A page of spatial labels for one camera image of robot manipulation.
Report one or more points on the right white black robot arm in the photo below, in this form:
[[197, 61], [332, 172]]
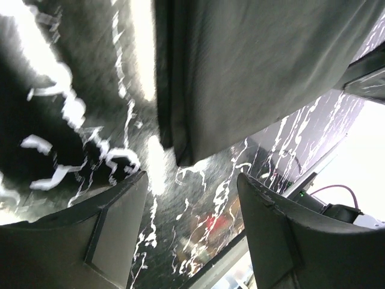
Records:
[[343, 213]]

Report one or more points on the black marble pattern mat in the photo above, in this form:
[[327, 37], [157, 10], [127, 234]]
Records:
[[79, 114]]

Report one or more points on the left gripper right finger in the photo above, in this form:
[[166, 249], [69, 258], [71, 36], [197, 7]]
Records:
[[292, 246]]

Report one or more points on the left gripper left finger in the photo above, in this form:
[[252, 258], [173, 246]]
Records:
[[89, 245]]

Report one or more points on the black t shirt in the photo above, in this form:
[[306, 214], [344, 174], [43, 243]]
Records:
[[228, 69]]

